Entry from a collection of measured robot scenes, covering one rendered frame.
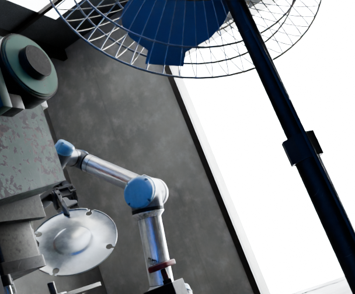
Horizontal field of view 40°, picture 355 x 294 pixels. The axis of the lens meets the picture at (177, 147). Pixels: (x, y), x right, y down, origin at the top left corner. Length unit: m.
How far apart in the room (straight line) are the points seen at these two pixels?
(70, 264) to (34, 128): 0.46
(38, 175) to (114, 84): 5.61
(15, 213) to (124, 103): 5.47
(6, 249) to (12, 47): 0.50
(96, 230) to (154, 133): 4.81
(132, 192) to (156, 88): 4.80
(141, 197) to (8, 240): 0.57
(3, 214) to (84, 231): 0.43
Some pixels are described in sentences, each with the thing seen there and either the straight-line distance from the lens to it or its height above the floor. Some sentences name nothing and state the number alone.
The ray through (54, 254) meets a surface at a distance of 1.64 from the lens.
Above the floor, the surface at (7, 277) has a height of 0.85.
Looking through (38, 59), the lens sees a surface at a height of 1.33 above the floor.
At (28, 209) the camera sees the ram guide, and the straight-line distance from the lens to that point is 1.38.
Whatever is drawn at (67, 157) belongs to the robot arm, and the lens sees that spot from 1.96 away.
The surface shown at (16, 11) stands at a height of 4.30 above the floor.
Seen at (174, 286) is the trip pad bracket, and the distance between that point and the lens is 1.31.
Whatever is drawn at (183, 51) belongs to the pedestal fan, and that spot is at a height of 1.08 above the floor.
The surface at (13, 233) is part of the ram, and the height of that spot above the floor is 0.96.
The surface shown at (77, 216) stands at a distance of 1.74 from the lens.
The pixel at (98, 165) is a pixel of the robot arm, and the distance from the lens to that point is 2.00.
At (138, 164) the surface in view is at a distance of 6.54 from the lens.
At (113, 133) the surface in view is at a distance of 6.79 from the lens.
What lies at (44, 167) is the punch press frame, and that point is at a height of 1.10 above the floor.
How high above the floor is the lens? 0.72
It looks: 14 degrees up
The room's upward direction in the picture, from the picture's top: 21 degrees counter-clockwise
